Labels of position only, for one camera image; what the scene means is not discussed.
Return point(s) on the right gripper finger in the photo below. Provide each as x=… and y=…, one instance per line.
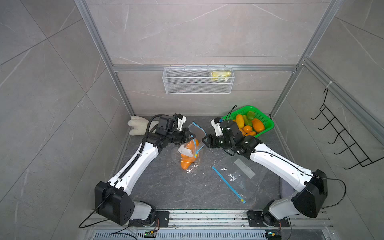
x=209, y=143
x=208, y=137

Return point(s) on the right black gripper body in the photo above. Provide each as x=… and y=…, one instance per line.
x=220, y=142

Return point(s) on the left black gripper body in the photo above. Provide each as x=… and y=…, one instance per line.
x=176, y=138

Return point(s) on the yellow mango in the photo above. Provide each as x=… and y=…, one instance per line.
x=240, y=121

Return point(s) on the clear zip-top bag blue zipper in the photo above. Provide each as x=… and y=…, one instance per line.
x=199, y=133

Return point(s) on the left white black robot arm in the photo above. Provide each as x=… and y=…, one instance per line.
x=112, y=198

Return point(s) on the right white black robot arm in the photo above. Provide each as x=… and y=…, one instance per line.
x=310, y=187

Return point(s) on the small orange mango centre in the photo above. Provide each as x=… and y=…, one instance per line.
x=247, y=129

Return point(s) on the orange mango front right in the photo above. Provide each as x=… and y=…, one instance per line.
x=252, y=133

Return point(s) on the green mango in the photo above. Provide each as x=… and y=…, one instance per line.
x=247, y=122
x=250, y=115

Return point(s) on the white plush teddy bear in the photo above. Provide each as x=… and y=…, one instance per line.
x=138, y=126

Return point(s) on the green plastic basket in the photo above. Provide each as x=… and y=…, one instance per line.
x=268, y=122

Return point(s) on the purple round pad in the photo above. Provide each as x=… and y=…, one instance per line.
x=285, y=189

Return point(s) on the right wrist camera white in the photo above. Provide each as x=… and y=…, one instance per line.
x=216, y=124

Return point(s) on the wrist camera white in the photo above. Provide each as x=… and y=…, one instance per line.
x=216, y=124
x=180, y=119

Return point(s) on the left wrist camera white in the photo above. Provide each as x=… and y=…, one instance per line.
x=180, y=119

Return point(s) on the yellow sponge in wire basket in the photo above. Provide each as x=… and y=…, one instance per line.
x=220, y=75

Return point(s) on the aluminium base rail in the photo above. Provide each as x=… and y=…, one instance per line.
x=232, y=224

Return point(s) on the black wire wall hook rack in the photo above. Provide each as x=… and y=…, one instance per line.
x=350, y=145

